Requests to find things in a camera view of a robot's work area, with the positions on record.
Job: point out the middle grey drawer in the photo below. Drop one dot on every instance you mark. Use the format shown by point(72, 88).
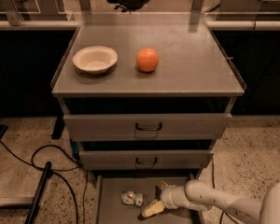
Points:
point(145, 159)

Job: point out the white horizontal rail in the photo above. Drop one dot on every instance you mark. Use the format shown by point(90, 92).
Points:
point(213, 25)

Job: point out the bottom grey drawer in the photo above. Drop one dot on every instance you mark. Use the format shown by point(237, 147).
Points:
point(111, 210)

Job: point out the orange fruit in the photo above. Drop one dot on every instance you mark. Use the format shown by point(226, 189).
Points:
point(147, 60)

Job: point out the grey drawer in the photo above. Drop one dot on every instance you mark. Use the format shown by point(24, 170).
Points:
point(136, 127)
point(111, 210)
point(145, 159)

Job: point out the crushed 7up can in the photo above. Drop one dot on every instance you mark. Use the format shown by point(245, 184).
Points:
point(130, 197)

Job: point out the top grey drawer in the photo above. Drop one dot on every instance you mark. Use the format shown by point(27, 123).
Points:
point(136, 127)

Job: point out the black floor bar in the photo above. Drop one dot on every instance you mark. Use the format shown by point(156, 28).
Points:
point(46, 174)

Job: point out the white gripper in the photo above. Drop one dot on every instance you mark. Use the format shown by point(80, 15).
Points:
point(169, 197)

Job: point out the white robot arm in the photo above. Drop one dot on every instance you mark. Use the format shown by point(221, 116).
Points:
point(195, 195)

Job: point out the grey drawer cabinet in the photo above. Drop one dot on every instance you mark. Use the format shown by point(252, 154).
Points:
point(193, 75)

